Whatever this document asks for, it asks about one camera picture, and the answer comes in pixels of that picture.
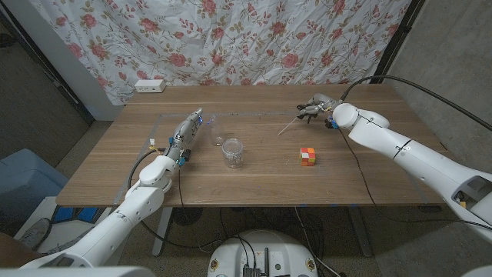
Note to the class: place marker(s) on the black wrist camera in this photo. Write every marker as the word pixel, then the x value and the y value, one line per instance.
pixel 330 124
pixel 185 155

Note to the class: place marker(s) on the grey sneaker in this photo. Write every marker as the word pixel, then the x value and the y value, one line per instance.
pixel 36 232

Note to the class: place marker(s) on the small clear vial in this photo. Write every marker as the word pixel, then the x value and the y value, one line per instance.
pixel 217 134

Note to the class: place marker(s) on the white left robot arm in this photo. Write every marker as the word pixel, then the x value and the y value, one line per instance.
pixel 127 215

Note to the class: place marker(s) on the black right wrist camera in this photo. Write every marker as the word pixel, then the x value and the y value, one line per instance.
pixel 330 124

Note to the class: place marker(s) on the black backdrop stand pole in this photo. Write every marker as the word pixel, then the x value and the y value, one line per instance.
pixel 392 50

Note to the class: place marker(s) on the blue storage bin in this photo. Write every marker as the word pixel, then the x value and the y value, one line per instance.
pixel 23 181

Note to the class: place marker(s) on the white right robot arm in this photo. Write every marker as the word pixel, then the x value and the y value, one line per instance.
pixel 415 161

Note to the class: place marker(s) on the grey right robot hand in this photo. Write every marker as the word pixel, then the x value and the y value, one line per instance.
pixel 321 102

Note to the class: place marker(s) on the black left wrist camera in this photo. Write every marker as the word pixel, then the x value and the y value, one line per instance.
pixel 185 155

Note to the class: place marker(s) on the Rubik's cube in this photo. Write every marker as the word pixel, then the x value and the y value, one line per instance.
pixel 307 157

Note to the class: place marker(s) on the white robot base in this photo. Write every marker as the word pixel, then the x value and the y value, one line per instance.
pixel 284 254

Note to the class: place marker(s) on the floral backdrop cloth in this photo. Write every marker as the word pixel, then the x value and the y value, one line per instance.
pixel 192 38

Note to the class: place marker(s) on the clear glass cup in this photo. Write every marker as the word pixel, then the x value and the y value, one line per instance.
pixel 232 154

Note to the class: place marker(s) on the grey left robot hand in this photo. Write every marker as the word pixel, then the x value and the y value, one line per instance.
pixel 184 132

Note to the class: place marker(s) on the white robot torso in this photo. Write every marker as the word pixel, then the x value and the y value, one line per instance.
pixel 77 272

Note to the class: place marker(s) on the white power strip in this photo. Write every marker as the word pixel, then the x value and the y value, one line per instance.
pixel 150 86

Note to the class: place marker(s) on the grey table leg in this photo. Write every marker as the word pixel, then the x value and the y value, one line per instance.
pixel 161 234
pixel 361 234

